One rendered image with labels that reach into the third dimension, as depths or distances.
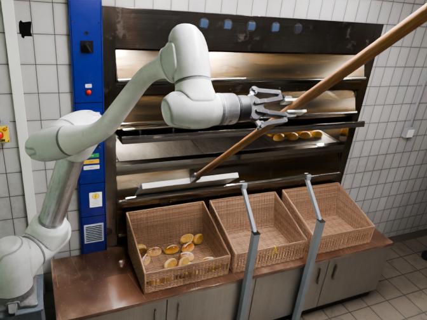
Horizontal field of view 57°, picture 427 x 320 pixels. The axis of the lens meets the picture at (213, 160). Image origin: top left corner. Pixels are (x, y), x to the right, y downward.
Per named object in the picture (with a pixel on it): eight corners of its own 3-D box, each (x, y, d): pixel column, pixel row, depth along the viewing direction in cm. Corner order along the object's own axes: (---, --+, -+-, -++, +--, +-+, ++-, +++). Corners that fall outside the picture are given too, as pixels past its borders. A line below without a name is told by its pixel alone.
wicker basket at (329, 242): (274, 218, 316) (280, 188, 304) (330, 209, 338) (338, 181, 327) (310, 256, 277) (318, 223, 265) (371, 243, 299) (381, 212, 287)
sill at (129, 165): (114, 167, 248) (114, 162, 247) (338, 146, 320) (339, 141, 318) (116, 171, 243) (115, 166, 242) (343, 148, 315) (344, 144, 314)
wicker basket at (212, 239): (124, 245, 268) (124, 211, 256) (200, 231, 291) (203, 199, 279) (143, 296, 228) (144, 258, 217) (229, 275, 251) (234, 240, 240)
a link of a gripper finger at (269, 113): (256, 106, 114) (256, 111, 113) (289, 112, 118) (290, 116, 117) (250, 112, 117) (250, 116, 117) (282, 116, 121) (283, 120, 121)
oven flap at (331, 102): (116, 126, 230) (114, 92, 228) (352, 113, 302) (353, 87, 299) (118, 127, 226) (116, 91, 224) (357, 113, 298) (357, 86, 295)
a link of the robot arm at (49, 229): (11, 254, 173) (46, 228, 192) (40, 274, 171) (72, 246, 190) (49, 110, 135) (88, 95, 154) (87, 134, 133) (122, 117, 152)
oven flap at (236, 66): (116, 82, 219) (114, 45, 217) (361, 80, 291) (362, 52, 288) (117, 82, 215) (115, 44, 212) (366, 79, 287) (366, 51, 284)
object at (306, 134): (239, 115, 352) (241, 110, 350) (284, 113, 371) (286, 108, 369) (276, 142, 303) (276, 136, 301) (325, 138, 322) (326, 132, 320)
